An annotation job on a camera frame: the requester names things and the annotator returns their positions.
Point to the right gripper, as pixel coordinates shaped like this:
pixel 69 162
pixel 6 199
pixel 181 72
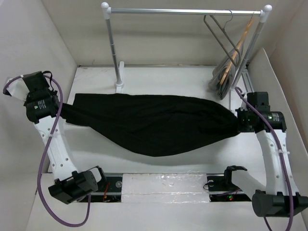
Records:
pixel 241 127

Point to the black trousers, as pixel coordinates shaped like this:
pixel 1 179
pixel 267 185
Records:
pixel 153 125

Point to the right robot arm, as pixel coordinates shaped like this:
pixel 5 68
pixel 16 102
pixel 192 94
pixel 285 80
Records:
pixel 280 196

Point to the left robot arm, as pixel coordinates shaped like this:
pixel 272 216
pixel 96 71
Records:
pixel 43 100

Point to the wooden hanger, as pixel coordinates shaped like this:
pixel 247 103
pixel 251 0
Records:
pixel 237 50

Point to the silver clothes rack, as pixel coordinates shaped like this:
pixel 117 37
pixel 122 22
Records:
pixel 175 51

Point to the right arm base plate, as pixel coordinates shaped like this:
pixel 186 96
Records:
pixel 219 191

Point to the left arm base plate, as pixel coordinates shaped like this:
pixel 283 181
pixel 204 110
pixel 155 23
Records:
pixel 111 192

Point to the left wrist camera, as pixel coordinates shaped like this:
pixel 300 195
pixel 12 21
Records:
pixel 35 81

